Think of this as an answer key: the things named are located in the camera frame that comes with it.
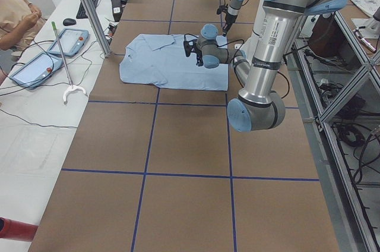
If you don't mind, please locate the black power adapter white label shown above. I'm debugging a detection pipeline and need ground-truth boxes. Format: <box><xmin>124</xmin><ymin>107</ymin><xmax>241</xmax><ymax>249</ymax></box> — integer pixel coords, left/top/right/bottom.
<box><xmin>111</xmin><ymin>0</ymin><xmax>123</xmax><ymax>22</ymax></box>

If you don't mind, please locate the near blue teach pendant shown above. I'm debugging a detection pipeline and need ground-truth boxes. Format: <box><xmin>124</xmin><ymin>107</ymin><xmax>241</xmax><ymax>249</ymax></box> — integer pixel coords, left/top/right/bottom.
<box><xmin>9</xmin><ymin>53</ymin><xmax>63</xmax><ymax>89</ymax></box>

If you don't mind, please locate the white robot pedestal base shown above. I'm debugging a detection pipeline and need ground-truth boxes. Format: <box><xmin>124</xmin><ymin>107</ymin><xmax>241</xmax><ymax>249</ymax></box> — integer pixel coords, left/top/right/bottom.
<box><xmin>235</xmin><ymin>0</ymin><xmax>265</xmax><ymax>61</ymax></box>

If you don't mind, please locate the person in beige shirt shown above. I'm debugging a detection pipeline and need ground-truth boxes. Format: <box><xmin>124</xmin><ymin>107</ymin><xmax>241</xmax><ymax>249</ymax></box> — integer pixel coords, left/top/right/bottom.
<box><xmin>1</xmin><ymin>0</ymin><xmax>46</xmax><ymax>51</ymax></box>

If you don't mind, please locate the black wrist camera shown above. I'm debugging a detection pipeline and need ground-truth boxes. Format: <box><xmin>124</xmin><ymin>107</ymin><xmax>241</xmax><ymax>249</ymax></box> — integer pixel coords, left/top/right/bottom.
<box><xmin>183</xmin><ymin>39</ymin><xmax>196</xmax><ymax>57</ymax></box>
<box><xmin>217</xmin><ymin>5</ymin><xmax>228</xmax><ymax>15</ymax></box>

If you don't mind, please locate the aluminium frame truss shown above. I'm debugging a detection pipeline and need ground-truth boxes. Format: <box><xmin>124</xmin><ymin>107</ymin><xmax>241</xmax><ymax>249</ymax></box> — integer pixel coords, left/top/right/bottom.
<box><xmin>285</xmin><ymin>5</ymin><xmax>379</xmax><ymax>251</ymax></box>

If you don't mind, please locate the black computer mouse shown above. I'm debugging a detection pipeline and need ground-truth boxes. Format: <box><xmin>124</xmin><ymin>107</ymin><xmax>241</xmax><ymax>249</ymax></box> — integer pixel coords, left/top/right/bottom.
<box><xmin>62</xmin><ymin>18</ymin><xmax>77</xmax><ymax>26</ymax></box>

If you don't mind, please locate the light blue t-shirt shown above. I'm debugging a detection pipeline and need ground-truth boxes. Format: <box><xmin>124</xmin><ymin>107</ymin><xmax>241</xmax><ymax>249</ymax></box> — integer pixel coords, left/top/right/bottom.
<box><xmin>119</xmin><ymin>34</ymin><xmax>229</xmax><ymax>91</ymax></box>

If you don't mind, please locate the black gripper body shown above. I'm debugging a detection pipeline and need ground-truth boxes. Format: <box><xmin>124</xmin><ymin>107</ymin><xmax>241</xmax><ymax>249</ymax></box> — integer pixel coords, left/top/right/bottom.
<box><xmin>194</xmin><ymin>49</ymin><xmax>203</xmax><ymax>62</ymax></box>
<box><xmin>223</xmin><ymin>13</ymin><xmax>236</xmax><ymax>31</ymax></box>

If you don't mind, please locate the far blue teach pendant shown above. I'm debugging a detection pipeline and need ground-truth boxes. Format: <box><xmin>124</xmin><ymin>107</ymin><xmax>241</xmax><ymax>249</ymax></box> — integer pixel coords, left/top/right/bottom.
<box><xmin>58</xmin><ymin>28</ymin><xmax>89</xmax><ymax>58</ymax></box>

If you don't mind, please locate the black keyboard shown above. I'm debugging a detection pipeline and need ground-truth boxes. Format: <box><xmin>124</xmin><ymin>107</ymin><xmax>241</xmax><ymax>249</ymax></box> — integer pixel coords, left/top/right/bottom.
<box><xmin>75</xmin><ymin>0</ymin><xmax>101</xmax><ymax>20</ymax></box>

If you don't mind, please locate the blue teach pendant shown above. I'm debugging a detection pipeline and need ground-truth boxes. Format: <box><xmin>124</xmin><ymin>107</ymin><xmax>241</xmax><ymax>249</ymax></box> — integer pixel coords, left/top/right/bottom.
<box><xmin>58</xmin><ymin>28</ymin><xmax>89</xmax><ymax>58</ymax></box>
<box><xmin>9</xmin><ymin>53</ymin><xmax>63</xmax><ymax>89</ymax></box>

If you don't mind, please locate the red object at edge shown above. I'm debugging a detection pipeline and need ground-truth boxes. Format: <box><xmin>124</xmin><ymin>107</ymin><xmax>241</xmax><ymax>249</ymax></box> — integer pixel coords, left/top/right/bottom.
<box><xmin>1</xmin><ymin>218</ymin><xmax>38</xmax><ymax>242</ymax></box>

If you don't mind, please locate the white reacher stick green handle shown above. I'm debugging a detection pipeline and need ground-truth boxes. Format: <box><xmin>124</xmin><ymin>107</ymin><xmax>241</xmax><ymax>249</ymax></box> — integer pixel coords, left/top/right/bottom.
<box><xmin>52</xmin><ymin>21</ymin><xmax>87</xmax><ymax>105</ymax></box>

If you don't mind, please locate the aluminium frame post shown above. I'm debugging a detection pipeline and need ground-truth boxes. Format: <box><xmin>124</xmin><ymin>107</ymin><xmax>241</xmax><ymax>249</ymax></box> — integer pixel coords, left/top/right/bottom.
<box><xmin>80</xmin><ymin>0</ymin><xmax>111</xmax><ymax>58</ymax></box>

